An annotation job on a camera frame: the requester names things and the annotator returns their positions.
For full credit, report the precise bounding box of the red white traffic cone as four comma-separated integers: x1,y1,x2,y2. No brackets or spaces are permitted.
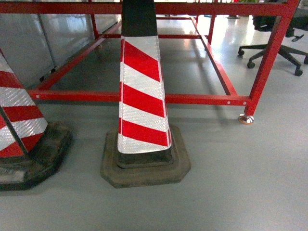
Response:
101,0,191,188

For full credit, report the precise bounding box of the black office chair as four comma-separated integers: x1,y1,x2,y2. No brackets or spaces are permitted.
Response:
237,8,308,77

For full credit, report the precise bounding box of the red metal frame table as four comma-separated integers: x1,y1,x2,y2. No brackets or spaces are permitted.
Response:
0,0,298,124

